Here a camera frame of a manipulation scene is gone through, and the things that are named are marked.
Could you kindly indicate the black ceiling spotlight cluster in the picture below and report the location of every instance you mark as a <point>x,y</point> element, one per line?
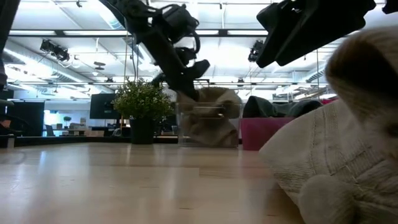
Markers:
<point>54,49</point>

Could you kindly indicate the black cabinet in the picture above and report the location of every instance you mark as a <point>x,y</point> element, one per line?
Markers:
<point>26,118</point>

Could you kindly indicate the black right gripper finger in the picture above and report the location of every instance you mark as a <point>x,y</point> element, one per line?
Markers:
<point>280,43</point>
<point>320,37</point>

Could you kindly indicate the green potted plant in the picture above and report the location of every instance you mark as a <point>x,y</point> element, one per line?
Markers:
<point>141,102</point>

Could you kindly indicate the silver ventilation duct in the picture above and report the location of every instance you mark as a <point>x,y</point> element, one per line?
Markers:
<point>28,62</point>

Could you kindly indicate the small potted plant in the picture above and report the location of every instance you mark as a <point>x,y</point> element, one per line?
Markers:
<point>67,119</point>

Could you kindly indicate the brown beige knit hat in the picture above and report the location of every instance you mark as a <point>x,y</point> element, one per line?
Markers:
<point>214,130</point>

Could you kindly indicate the black overhead frame beam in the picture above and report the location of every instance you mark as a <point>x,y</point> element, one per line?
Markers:
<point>264,83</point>
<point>93,36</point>

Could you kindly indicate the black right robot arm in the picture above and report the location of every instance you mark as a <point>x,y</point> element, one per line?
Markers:
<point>391,5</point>

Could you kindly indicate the pink box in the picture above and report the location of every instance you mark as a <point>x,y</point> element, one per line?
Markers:
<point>258,133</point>

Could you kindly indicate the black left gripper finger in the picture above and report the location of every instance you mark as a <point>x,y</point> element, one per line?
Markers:
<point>199,68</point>
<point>172,68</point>

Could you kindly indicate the clear plastic container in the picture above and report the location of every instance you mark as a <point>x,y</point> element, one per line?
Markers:
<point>186,137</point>

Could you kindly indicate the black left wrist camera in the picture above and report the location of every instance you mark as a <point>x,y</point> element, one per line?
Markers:
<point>180,20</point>

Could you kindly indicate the black monitor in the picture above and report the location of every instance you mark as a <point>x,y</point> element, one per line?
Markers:
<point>102,105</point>

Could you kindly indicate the black overhead camera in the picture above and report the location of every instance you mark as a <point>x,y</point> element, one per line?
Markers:
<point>256,51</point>

